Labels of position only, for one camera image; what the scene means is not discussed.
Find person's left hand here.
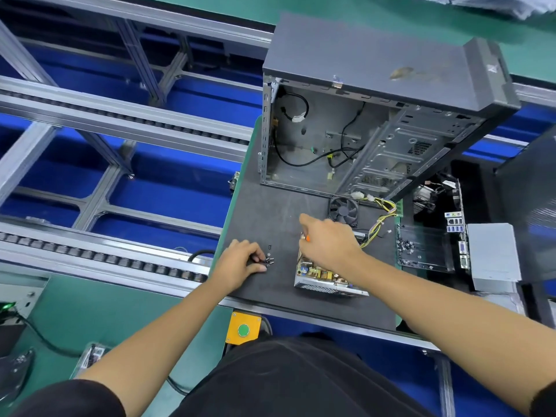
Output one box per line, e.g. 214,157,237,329
208,239,269,296

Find person's right hand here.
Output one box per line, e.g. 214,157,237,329
298,213,366,276

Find power supply circuit board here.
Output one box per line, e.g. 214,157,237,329
299,193,399,289

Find silver power supply unit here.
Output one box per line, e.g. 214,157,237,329
292,258,370,299

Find person's left forearm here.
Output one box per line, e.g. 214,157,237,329
78,277,240,417

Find person's right forearm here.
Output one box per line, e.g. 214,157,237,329
347,247,556,414

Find person's black trousers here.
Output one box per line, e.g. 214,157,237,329
169,336,440,417

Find person's black shirt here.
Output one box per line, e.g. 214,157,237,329
9,378,556,417

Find black cooling fan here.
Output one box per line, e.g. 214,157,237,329
328,196,361,228

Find dark grey foam mat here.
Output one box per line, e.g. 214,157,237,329
208,117,405,334

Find yellow box with green button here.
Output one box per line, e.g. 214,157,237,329
226,310,262,348

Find green motherboard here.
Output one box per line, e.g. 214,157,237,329
395,178,470,275

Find black foam tray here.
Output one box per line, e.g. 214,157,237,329
395,156,556,331

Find processor cooler with fan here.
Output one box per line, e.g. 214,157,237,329
415,180,453,221

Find silver optical drive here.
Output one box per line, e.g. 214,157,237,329
466,223,524,294

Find clear plastic screw box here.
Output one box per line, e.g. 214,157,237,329
71,343,112,379

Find grey computer tower case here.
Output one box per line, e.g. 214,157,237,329
261,11,522,205

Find dark grey case side panel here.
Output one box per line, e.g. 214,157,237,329
493,126,556,279

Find stack of white papers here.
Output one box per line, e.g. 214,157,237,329
408,0,556,21

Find aluminium conveyor frame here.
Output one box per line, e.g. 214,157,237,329
0,0,556,344

